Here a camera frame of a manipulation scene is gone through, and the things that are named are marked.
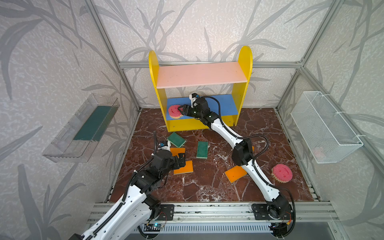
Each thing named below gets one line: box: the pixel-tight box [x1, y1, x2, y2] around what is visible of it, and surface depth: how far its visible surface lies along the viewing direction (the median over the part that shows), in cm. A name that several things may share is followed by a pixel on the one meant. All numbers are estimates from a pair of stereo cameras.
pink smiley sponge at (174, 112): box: [168, 104, 184, 119], surface depth 97 cm
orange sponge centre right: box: [224, 165, 248, 184], surface depth 87 cm
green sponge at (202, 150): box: [196, 141, 209, 159], surface depth 98 cm
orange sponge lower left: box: [173, 160, 194, 175], surface depth 89 cm
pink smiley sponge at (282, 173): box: [271, 163, 293, 183], surface depth 86 cm
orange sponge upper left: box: [170, 147, 186, 158], surface depth 98 cm
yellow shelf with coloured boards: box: [148, 46, 253, 133], surface depth 89 cm
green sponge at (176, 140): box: [167, 132, 187, 148], surface depth 103 cm
